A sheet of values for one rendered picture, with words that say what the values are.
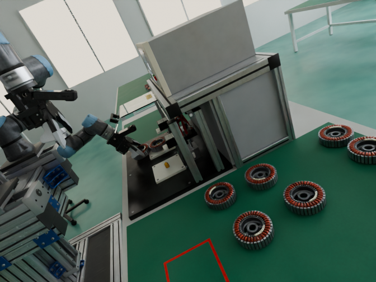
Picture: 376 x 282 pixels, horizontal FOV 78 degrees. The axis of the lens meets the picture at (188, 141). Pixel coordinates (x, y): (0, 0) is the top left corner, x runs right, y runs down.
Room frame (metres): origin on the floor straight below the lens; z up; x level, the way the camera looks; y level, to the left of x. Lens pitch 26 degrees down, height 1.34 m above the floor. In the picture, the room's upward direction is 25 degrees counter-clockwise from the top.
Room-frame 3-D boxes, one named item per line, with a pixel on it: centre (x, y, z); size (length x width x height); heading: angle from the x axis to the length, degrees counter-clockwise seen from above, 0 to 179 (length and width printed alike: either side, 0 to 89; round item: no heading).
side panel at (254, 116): (0.79, -0.28, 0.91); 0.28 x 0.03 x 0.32; 94
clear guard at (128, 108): (1.22, 0.15, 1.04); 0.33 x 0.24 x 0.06; 94
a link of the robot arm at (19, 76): (0.74, 0.37, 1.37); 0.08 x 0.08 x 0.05
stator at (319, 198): (0.49, -0.24, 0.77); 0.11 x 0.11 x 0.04
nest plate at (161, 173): (0.97, 0.14, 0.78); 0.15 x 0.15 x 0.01; 4
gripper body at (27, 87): (0.75, 0.37, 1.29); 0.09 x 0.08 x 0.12; 97
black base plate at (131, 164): (1.09, 0.13, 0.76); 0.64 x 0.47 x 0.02; 4
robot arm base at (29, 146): (1.38, 0.92, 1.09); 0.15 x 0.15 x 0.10
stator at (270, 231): (0.46, -0.06, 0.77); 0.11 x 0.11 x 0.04
